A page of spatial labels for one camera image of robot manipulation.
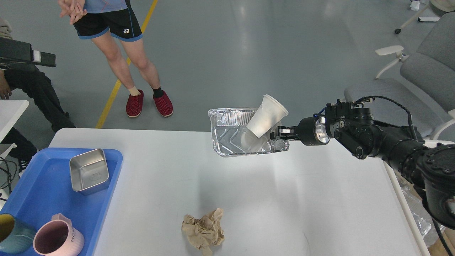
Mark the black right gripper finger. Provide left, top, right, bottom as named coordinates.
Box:
left=270, top=126, right=300, bottom=140

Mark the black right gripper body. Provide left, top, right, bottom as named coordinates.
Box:
left=289, top=116, right=331, bottom=146

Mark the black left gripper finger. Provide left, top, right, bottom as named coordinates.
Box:
left=0, top=38, right=57, bottom=71

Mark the white paper cup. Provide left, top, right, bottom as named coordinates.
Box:
left=246, top=94, right=289, bottom=138

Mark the aluminium foil tray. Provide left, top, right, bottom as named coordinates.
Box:
left=208, top=108, right=290, bottom=157

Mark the brown paper napkin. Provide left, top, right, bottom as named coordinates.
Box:
left=182, top=208, right=225, bottom=256

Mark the square stainless steel tray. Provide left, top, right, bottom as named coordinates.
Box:
left=69, top=149, right=110, bottom=196

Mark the pink mug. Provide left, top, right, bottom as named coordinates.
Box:
left=33, top=213, right=85, bottom=256

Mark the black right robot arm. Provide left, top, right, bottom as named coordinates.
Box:
left=270, top=96, right=455, bottom=229

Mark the seated person in black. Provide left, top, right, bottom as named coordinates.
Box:
left=0, top=18, right=76, bottom=171

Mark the white side table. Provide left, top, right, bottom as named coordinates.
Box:
left=0, top=99, right=29, bottom=141

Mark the standing person in shorts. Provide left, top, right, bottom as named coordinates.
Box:
left=57, top=0, right=174, bottom=118

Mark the grey office chair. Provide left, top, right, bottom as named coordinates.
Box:
left=344, top=12, right=455, bottom=140

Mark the white waste bin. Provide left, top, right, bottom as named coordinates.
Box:
left=386, top=139, right=455, bottom=256

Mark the white chair base far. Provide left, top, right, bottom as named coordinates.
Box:
left=394, top=0, right=455, bottom=34

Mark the blue plastic tray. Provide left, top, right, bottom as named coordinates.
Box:
left=1, top=148, right=123, bottom=256

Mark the teal ceramic mug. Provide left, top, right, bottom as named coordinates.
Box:
left=0, top=214, right=36, bottom=254

